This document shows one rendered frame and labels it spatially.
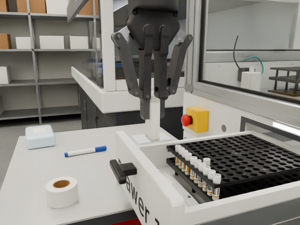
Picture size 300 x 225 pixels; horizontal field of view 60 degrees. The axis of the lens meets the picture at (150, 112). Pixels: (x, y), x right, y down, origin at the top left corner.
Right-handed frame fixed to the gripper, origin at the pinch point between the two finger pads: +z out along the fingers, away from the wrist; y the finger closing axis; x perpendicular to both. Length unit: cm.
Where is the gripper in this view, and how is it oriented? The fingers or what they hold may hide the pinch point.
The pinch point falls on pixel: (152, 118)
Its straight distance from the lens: 42.8
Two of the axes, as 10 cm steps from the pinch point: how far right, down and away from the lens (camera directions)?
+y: 9.4, -0.8, 3.4
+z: 0.0, 9.7, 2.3
